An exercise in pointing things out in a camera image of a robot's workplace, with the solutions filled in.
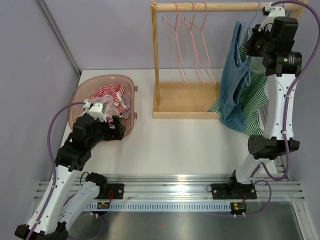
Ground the pink hanger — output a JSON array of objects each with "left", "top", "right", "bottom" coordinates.
[
  {"left": 192, "top": 1, "right": 216, "bottom": 88},
  {"left": 162, "top": 2, "right": 188, "bottom": 86},
  {"left": 181, "top": 1, "right": 205, "bottom": 86}
]

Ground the blue tank top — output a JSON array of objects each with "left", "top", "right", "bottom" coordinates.
[{"left": 219, "top": 21, "right": 250, "bottom": 132}]

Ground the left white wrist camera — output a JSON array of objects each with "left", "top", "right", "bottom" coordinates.
[{"left": 80, "top": 99, "right": 107, "bottom": 123}]

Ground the white slotted cable duct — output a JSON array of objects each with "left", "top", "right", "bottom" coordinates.
[{"left": 84, "top": 202, "right": 231, "bottom": 212}]

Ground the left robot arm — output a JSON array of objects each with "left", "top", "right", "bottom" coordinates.
[{"left": 14, "top": 114, "right": 126, "bottom": 240}]

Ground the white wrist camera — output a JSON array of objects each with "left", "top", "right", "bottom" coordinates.
[
  {"left": 257, "top": 2, "right": 285, "bottom": 32},
  {"left": 80, "top": 99, "right": 107, "bottom": 123}
]

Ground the pink plastic basin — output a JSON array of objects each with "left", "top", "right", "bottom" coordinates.
[{"left": 71, "top": 74, "right": 138, "bottom": 136}]

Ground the wooden clothes rack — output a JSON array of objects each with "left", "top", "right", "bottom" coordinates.
[{"left": 150, "top": 0, "right": 310, "bottom": 120}]

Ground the lilac tank top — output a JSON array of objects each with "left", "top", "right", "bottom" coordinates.
[{"left": 122, "top": 95, "right": 131, "bottom": 119}]

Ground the red white striped tank top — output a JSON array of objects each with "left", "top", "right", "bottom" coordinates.
[{"left": 89, "top": 82, "right": 127, "bottom": 119}]

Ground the aluminium mounting rail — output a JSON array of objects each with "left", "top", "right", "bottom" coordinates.
[{"left": 33, "top": 154, "right": 307, "bottom": 204}]

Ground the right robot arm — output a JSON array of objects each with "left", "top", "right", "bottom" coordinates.
[{"left": 222, "top": 16, "right": 302, "bottom": 199}]

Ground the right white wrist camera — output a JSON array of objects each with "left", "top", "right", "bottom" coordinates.
[{"left": 257, "top": 2, "right": 285, "bottom": 32}]

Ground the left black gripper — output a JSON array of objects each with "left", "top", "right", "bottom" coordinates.
[{"left": 87, "top": 115, "right": 126, "bottom": 149}]

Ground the green white striped tank top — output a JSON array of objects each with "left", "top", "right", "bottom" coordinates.
[{"left": 208, "top": 33, "right": 269, "bottom": 136}]

